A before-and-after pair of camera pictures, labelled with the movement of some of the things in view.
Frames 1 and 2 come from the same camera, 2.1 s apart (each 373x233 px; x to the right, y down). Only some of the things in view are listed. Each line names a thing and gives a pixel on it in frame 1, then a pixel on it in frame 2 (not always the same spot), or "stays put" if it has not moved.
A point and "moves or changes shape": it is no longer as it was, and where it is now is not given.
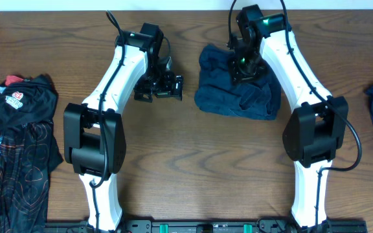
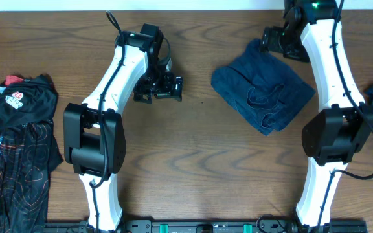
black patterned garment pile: [18, 147] stays put
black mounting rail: [204, 226] stays put
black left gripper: [166, 90] stays put
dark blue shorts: [217, 93] moves or changes shape
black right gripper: [238, 77] -> [271, 42]
